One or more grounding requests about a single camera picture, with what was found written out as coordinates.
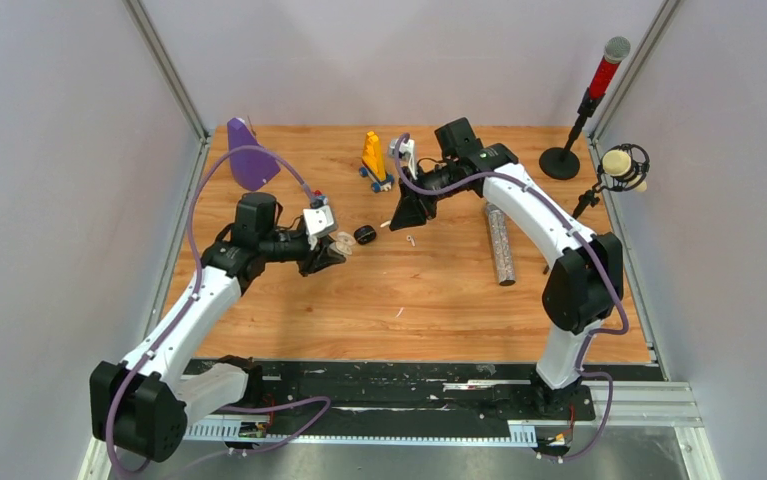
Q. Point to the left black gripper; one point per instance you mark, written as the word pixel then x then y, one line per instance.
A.
pixel 322 256

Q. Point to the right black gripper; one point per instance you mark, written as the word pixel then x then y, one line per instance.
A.
pixel 414 209

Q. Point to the white earbud charging case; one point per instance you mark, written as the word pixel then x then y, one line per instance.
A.
pixel 343 244

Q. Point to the black earbud charging case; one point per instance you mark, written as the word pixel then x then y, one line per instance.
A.
pixel 365 234

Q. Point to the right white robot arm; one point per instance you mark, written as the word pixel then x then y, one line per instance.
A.
pixel 585 283

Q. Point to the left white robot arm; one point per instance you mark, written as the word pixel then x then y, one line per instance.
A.
pixel 144 404

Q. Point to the yellow blue toy car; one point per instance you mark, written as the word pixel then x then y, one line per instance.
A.
pixel 373 164

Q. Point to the glitter silver microphone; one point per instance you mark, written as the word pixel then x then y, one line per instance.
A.
pixel 500 246

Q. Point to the purple plastic wedge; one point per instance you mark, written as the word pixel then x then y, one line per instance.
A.
pixel 251 166

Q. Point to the red microphone on stand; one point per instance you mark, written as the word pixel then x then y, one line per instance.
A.
pixel 561 163

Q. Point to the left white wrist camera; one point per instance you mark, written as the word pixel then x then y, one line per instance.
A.
pixel 319 223

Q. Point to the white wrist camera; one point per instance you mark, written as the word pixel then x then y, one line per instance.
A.
pixel 403 149
pixel 319 223

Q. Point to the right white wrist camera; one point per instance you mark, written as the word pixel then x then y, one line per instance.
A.
pixel 403 149

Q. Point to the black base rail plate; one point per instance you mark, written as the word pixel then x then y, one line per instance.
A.
pixel 418 400

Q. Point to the beige microphone shock mount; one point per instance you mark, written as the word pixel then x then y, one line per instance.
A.
pixel 624 168

